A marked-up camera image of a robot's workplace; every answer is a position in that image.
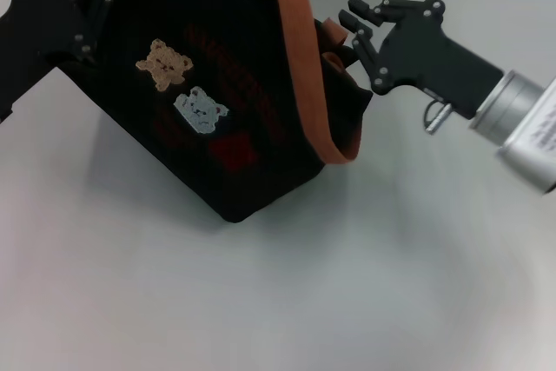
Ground right gripper connector cable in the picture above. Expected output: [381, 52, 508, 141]
[422, 99, 455, 135]

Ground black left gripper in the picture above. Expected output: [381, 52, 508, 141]
[0, 0, 125, 123]

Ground black food bag orange handles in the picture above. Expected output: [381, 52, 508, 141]
[54, 0, 374, 224]

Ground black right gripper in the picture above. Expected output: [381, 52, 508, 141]
[337, 0, 507, 121]

